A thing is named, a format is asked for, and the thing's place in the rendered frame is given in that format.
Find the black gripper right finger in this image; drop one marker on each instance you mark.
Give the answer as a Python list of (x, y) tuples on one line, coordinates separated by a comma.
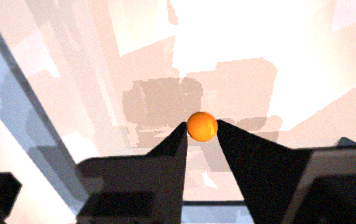
[(274, 179)]

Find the light blue clear wall corner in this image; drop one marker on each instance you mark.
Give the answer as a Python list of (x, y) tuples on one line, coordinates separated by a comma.
[(24, 116)]

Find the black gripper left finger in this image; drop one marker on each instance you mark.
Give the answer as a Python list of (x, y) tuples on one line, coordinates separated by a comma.
[(161, 171)]

